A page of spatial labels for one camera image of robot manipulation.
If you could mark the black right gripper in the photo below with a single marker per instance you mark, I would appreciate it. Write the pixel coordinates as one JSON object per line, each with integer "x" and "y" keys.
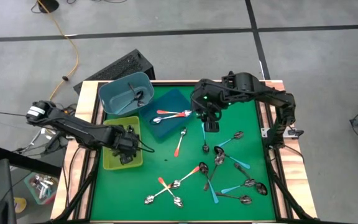
{"x": 210, "y": 99}

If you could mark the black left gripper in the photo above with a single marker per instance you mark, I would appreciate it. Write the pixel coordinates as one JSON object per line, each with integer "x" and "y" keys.
{"x": 126, "y": 146}

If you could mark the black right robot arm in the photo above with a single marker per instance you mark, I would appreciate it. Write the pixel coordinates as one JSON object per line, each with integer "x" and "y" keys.
{"x": 278, "y": 99}

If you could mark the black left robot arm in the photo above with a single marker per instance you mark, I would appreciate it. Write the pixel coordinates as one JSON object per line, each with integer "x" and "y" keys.
{"x": 73, "y": 127}

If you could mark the yellow-green plastic tray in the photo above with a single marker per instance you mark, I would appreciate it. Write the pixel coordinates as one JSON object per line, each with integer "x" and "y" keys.
{"x": 110, "y": 161}

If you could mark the dark blue plastic tray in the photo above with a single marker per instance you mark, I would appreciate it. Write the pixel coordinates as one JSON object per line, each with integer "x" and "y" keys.
{"x": 166, "y": 130}

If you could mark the pile of loose spoons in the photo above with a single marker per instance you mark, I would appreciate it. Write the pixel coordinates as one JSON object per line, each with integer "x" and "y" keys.
{"x": 129, "y": 193}

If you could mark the grey-blue plastic bin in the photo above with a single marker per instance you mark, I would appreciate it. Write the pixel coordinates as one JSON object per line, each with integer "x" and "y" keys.
{"x": 117, "y": 93}

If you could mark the black perforated computer case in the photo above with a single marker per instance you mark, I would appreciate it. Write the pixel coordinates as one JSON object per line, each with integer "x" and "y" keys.
{"x": 120, "y": 67}

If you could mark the teal box of markers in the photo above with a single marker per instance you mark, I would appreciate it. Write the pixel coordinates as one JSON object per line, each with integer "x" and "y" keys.
{"x": 40, "y": 188}

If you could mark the yellow tape roll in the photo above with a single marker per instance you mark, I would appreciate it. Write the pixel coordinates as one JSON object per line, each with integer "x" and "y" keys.
{"x": 20, "y": 205}

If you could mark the black round stand base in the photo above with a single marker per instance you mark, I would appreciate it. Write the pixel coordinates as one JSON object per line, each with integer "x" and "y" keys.
{"x": 48, "y": 4}

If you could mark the black aluminium table frame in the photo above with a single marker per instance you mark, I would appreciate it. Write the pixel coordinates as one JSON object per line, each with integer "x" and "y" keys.
{"x": 179, "y": 83}

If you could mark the silver metal bracket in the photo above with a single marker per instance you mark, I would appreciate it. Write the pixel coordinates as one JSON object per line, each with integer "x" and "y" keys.
{"x": 266, "y": 132}

